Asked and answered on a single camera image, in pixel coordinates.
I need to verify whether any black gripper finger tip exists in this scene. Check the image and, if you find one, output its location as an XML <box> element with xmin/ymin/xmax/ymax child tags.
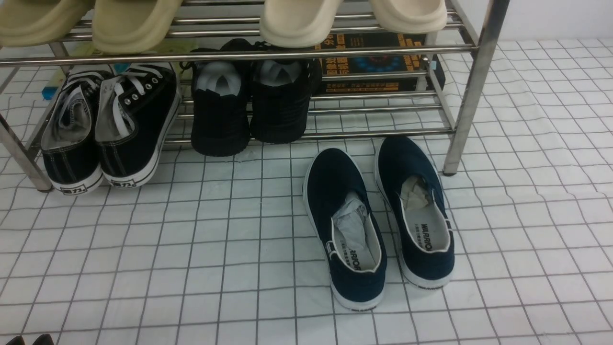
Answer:
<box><xmin>6</xmin><ymin>336</ymin><xmax>25</xmax><ymax>345</ymax></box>
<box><xmin>33</xmin><ymin>334</ymin><xmax>55</xmax><ymax>345</ymax></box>

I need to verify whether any black lace-up sneaker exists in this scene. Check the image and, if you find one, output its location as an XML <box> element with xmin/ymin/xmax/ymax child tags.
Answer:
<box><xmin>40</xmin><ymin>65</ymin><xmax>114</xmax><ymax>196</ymax></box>
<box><xmin>94</xmin><ymin>62</ymin><xmax>182</xmax><ymax>189</ymax></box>

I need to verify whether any small blue object behind rack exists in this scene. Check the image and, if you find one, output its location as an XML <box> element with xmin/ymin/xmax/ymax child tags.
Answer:
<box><xmin>41</xmin><ymin>82</ymin><xmax>61</xmax><ymax>101</ymax></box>

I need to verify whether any stainless steel shoe rack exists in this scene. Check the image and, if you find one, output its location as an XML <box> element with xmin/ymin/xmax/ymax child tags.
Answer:
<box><xmin>1</xmin><ymin>0</ymin><xmax>510</xmax><ymax>193</ymax></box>

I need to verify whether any black canvas shoe left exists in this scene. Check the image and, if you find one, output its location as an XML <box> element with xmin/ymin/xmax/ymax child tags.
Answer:
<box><xmin>180</xmin><ymin>60</ymin><xmax>252</xmax><ymax>157</ymax></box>

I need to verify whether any black canvas shoe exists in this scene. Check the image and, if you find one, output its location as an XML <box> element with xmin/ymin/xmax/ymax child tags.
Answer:
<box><xmin>180</xmin><ymin>60</ymin><xmax>252</xmax><ymax>157</ymax></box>
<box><xmin>250</xmin><ymin>59</ymin><xmax>322</xmax><ymax>144</ymax></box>

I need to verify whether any navy slip-on shoe left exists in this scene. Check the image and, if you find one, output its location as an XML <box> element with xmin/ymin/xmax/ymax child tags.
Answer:
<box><xmin>303</xmin><ymin>148</ymin><xmax>387</xmax><ymax>311</ymax></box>

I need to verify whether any navy slip-on shoe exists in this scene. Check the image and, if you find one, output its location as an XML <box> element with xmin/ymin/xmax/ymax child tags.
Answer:
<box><xmin>303</xmin><ymin>148</ymin><xmax>387</xmax><ymax>311</ymax></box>
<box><xmin>374</xmin><ymin>136</ymin><xmax>455</xmax><ymax>292</ymax></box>

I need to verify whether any black canvas shoe right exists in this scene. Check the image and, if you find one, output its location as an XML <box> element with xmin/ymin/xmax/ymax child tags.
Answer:
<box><xmin>250</xmin><ymin>59</ymin><xmax>322</xmax><ymax>144</ymax></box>

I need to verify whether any cream foam slipper left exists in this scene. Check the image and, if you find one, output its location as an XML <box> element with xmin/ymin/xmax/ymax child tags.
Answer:
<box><xmin>259</xmin><ymin>0</ymin><xmax>342</xmax><ymax>48</ymax></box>

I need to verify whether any cream foam slipper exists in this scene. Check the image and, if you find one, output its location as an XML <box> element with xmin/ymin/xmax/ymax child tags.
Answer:
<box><xmin>259</xmin><ymin>0</ymin><xmax>342</xmax><ymax>48</ymax></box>
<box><xmin>370</xmin><ymin>0</ymin><xmax>447</xmax><ymax>34</ymax></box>

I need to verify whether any navy slip-on shoe right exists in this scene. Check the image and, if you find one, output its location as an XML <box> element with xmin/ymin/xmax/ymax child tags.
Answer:
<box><xmin>374</xmin><ymin>136</ymin><xmax>455</xmax><ymax>292</ymax></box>

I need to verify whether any black printed cardboard box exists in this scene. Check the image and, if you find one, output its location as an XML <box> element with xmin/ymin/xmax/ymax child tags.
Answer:
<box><xmin>314</xmin><ymin>32</ymin><xmax>426</xmax><ymax>95</ymax></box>

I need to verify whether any cream foam slipper right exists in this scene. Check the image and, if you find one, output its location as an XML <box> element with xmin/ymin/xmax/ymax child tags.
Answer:
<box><xmin>370</xmin><ymin>0</ymin><xmax>447</xmax><ymax>34</ymax></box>

